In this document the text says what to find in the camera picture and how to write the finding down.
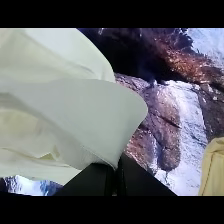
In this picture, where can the yellow garment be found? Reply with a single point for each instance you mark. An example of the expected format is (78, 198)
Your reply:
(213, 166)

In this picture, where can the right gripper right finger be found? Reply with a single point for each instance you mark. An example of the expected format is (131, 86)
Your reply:
(140, 181)

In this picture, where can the white shirt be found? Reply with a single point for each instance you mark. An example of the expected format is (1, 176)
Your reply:
(66, 110)

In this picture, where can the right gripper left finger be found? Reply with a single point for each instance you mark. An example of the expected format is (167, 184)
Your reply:
(91, 181)

